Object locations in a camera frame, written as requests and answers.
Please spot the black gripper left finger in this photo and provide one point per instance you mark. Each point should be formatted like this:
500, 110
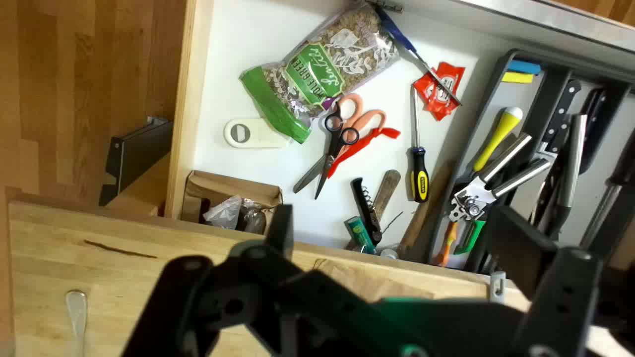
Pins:
198, 298

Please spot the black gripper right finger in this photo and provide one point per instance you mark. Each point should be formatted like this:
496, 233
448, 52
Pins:
561, 298

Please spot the open wooden kitchen drawer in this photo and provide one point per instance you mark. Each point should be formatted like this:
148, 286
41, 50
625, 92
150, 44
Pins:
263, 40

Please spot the small cardboard box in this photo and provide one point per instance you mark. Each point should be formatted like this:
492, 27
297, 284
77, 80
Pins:
224, 195

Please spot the metal can opener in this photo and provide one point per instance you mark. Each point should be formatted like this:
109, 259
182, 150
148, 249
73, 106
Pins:
488, 185

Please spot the small green tool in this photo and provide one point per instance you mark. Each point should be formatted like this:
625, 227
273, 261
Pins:
357, 235

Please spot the white round plastic gadget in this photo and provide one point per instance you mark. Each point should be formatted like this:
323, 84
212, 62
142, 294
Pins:
254, 134

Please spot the yellow black screwdriver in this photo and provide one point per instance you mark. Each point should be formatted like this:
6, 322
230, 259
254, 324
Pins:
416, 175

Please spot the grey flat stick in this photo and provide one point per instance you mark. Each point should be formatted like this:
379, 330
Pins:
389, 189

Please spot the black cutlery tray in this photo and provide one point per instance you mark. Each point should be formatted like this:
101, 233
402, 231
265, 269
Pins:
476, 100

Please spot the yellow bag clip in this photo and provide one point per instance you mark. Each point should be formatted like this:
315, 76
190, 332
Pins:
517, 78

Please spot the blue bag clip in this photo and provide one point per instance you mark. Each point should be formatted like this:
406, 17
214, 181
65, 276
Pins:
525, 66

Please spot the green clear snack bag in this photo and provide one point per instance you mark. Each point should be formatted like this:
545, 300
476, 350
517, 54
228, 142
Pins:
323, 66

